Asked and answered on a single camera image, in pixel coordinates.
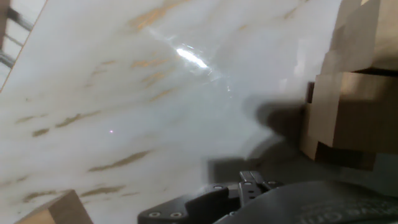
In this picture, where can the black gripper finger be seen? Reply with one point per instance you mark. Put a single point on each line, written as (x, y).
(199, 202)

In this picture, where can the white marble pattern board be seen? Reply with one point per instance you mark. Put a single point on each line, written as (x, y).
(124, 109)

